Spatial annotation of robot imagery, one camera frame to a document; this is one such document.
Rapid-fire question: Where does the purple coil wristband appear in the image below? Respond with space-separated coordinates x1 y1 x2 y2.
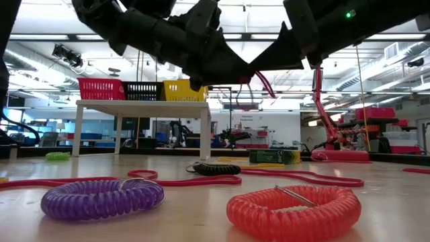
40 177 166 222

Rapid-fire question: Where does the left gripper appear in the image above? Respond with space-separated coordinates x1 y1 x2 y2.
160 0 256 92

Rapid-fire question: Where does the red rubber band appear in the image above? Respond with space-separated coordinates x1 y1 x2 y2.
126 169 243 187
0 175 120 193
234 69 277 112
402 167 430 175

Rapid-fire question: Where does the red storage crate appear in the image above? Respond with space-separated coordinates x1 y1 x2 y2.
354 107 397 122

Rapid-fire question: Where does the yellow plastic basket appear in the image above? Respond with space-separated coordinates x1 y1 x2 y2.
162 79 210 103

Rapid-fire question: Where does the yellow green crayon box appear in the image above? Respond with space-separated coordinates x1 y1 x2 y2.
249 149 302 165

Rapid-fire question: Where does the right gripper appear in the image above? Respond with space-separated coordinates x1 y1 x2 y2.
248 0 340 72

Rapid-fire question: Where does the black ceiling spotlight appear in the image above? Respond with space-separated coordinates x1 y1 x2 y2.
51 43 85 69

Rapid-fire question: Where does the orange coil wristband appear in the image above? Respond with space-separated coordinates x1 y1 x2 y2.
226 184 363 242

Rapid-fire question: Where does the red plastic basket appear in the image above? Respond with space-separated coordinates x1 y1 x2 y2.
77 77 126 102

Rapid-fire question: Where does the black coil wristband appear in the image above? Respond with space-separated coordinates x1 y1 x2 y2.
185 161 242 177

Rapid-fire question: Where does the black plastic basket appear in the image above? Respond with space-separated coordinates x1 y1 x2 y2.
121 81 167 102

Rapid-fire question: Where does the white perforated metal shelf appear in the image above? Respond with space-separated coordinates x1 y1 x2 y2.
71 99 213 161

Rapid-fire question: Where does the yellow cable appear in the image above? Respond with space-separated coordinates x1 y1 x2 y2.
355 44 373 153

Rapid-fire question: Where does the green coil wristband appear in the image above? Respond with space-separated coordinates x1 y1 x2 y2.
44 151 71 162

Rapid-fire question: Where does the long red cable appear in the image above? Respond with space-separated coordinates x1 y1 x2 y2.
239 168 366 188

